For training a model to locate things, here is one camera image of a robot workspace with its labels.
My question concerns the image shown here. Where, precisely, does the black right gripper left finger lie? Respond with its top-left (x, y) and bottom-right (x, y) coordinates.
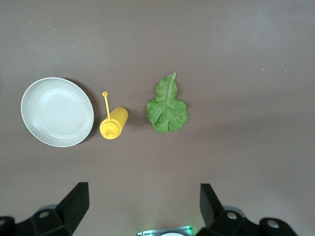
top-left (17, 182), bottom-right (90, 236)

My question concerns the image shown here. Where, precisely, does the green lettuce leaf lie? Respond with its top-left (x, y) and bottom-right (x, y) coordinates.
top-left (147, 72), bottom-right (189, 134)

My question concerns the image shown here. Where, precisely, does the beige plate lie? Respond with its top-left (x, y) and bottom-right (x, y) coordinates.
top-left (20, 77), bottom-right (95, 148)

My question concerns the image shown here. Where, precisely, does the yellow squeeze bottle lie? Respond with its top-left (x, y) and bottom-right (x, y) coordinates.
top-left (99, 91), bottom-right (129, 140)

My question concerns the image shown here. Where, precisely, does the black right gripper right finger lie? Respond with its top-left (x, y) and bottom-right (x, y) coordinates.
top-left (199, 183), bottom-right (249, 236)

